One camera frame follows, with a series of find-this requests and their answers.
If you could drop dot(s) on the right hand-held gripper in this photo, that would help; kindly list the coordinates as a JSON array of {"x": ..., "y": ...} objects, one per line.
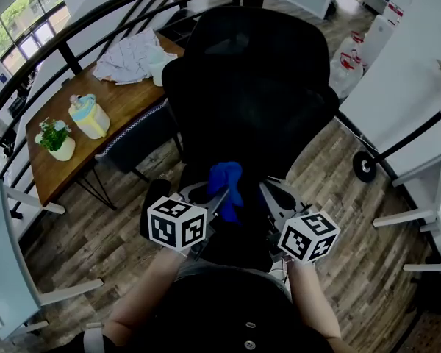
[{"x": 308, "y": 235}]

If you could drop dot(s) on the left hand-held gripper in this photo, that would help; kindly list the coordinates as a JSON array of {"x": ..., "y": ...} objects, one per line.
[{"x": 176, "y": 223}]

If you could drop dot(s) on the blue cleaning cloth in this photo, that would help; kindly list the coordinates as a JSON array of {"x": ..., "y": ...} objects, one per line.
[{"x": 228, "y": 177}]

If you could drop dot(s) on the black office chair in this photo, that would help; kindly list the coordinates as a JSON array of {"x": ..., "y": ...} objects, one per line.
[{"x": 250, "y": 98}]

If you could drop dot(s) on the person's right forearm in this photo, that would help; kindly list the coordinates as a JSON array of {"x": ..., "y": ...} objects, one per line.
[{"x": 312, "y": 300}]

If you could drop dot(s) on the person's left forearm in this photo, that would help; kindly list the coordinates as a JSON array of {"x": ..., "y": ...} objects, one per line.
[{"x": 147, "y": 292}]

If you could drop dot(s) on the dark chair with patterned trim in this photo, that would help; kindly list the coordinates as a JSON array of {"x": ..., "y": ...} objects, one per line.
[{"x": 143, "y": 138}]

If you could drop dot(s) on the person's black shirt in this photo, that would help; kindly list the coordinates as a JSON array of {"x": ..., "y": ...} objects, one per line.
[{"x": 220, "y": 307}]

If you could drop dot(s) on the wooden table with black legs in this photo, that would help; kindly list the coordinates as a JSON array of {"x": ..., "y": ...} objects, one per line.
[{"x": 121, "y": 101}]

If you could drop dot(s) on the white plastic cup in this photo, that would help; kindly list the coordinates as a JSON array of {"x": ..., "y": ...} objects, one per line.
[{"x": 157, "y": 68}]

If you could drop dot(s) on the black pole stand with wheel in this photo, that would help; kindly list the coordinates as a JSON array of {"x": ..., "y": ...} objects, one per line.
[{"x": 400, "y": 142}]

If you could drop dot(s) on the white pen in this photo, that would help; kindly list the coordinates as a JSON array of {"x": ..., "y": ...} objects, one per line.
[{"x": 128, "y": 83}]

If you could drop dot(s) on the yellow pitcher with blue lid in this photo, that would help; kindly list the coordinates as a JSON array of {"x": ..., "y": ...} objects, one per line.
[{"x": 90, "y": 118}]

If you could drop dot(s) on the crumpled white checked cloth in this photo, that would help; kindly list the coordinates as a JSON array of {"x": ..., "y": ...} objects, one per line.
[{"x": 126, "y": 57}]

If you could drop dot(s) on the potted plant in cream pot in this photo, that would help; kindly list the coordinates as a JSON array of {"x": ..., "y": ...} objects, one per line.
[{"x": 57, "y": 138}]

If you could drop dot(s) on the white air purifier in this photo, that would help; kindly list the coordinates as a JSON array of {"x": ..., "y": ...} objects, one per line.
[{"x": 378, "y": 39}]

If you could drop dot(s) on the black metal railing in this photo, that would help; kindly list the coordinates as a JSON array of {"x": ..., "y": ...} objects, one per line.
[{"x": 64, "y": 46}]

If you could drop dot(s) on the white partition with feet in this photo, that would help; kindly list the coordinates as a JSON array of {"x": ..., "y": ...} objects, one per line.
[{"x": 7, "y": 263}]

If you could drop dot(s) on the large glass window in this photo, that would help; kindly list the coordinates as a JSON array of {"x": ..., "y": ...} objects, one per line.
[{"x": 25, "y": 20}]

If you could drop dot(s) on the white desk frame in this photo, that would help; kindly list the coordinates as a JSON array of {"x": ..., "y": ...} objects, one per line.
[{"x": 426, "y": 197}]

